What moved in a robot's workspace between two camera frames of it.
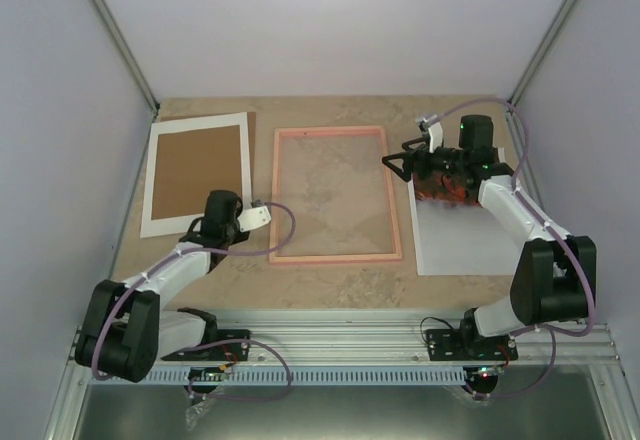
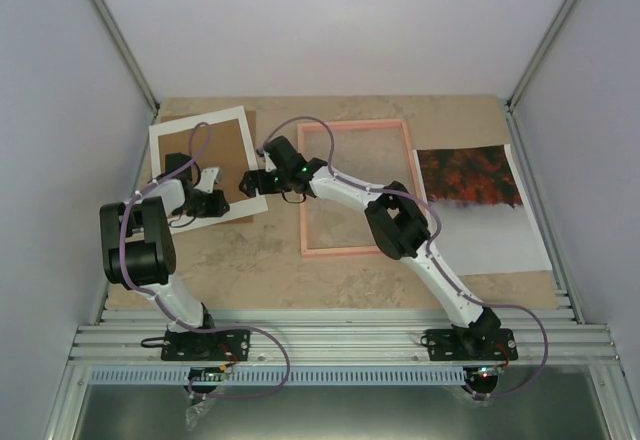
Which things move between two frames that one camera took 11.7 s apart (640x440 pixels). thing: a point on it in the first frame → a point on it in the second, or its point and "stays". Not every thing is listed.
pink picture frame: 275,201 → 349,250
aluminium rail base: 394,337 stays
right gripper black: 421,154 → 250,178
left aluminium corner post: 114,33 stays
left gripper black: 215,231 → 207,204
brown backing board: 191,165 stays
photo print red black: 453,236 stays
